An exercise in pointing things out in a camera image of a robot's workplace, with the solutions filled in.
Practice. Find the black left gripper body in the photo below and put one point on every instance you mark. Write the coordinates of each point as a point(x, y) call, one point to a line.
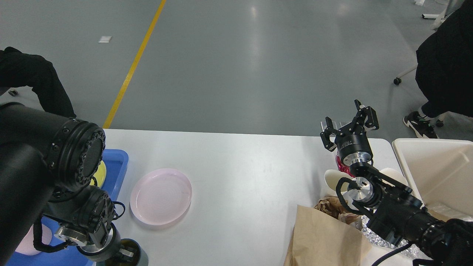
point(109, 250)

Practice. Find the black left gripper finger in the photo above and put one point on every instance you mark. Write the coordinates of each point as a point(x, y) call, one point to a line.
point(127, 252)

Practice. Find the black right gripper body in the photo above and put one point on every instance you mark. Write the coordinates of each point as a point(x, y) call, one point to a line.
point(354, 148)

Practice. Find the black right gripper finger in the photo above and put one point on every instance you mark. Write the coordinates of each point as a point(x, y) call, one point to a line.
point(364, 121)
point(327, 132)

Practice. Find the dark green mug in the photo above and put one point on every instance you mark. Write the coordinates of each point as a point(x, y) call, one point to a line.
point(140, 258)

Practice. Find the pink plastic plate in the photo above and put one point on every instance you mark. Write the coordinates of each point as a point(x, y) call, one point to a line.
point(161, 197)

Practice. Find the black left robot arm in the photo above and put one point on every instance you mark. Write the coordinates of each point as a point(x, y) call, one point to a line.
point(47, 164)

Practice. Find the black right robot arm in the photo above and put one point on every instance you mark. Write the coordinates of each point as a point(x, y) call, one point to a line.
point(393, 212)

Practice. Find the red snack wrapper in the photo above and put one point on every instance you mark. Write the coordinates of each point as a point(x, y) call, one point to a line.
point(342, 167)

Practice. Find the white paper cup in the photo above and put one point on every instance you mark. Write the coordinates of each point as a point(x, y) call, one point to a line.
point(329, 182)
point(394, 174)

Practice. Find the crumpled brown paper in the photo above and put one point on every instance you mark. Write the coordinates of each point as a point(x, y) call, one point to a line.
point(332, 206)

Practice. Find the yellow plastic plate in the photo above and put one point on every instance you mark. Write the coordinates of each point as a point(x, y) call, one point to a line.
point(100, 175)

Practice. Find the pink mug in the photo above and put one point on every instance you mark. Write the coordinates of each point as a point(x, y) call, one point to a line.
point(26, 246)

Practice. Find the blue plastic tray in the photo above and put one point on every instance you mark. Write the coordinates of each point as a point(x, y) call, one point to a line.
point(116, 162)

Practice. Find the beige plastic bin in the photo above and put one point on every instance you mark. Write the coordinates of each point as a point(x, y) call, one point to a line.
point(440, 174)

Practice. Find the brown paper bag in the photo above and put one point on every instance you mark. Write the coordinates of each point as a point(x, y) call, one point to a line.
point(321, 240)

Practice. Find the standing person in black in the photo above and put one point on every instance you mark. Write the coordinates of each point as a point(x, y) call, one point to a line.
point(447, 66)

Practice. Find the seated person black trousers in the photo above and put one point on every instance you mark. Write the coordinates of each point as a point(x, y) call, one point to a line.
point(19, 69)

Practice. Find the white chair frame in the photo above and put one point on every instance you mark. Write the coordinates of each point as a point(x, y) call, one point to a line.
point(425, 44)

